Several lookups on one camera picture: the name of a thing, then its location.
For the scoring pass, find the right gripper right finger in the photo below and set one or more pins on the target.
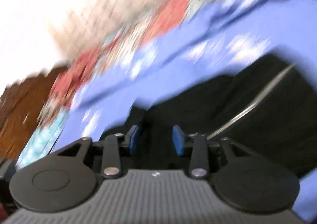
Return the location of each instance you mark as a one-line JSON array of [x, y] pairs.
[[218, 159]]

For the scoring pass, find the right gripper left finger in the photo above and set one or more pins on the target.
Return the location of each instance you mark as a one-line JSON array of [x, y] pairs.
[[84, 158]]

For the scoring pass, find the black pants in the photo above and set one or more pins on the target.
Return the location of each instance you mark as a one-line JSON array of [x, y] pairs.
[[268, 107]]

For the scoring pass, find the teal patterned cloth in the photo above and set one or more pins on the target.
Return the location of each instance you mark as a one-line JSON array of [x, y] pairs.
[[42, 140]]

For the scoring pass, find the red patterned blanket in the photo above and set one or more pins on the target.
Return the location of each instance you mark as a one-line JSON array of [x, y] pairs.
[[69, 82]]

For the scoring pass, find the brown wooden headboard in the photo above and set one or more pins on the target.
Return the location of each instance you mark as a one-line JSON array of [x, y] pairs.
[[21, 104]]

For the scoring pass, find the blue printed bedsheet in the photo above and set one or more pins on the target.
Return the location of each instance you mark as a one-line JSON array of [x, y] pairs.
[[222, 38]]

